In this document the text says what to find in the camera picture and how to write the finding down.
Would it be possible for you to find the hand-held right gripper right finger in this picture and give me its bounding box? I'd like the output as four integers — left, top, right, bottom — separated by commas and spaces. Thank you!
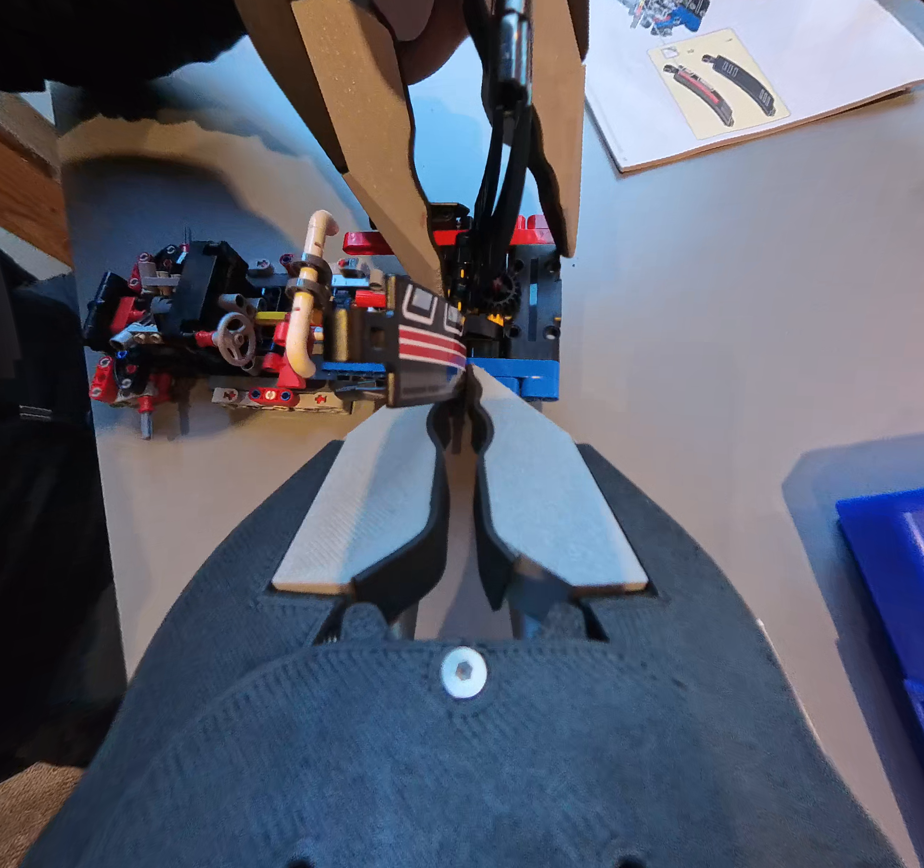
468, 365, 650, 611

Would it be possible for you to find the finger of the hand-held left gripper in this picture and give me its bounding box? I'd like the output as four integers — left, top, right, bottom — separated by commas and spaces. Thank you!
289, 0, 444, 293
529, 0, 587, 259

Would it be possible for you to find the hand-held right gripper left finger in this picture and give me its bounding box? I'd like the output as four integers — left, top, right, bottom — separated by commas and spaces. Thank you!
271, 405, 452, 618

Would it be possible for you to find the red striped black curved panel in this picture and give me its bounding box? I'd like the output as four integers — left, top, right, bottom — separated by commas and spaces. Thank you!
357, 275, 469, 408

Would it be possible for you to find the toy brick car model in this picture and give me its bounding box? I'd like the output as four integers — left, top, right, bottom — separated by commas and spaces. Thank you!
81, 207, 564, 443

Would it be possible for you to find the person's left forearm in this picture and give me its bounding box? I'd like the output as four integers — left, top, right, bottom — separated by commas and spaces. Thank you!
0, 0, 250, 93

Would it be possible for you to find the grey desk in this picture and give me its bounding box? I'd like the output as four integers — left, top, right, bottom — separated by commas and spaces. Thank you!
52, 0, 924, 868

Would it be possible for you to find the person's left hand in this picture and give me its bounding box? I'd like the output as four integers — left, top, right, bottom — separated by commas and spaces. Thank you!
372, 0, 472, 87

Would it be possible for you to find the instruction booklet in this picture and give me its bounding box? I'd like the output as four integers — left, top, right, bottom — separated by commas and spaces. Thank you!
583, 0, 924, 176

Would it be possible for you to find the person's black clothing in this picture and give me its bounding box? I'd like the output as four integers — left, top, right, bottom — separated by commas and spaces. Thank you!
0, 247, 127, 782

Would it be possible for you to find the blue plastic bin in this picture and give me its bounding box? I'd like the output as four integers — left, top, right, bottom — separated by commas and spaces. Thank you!
836, 489, 924, 739

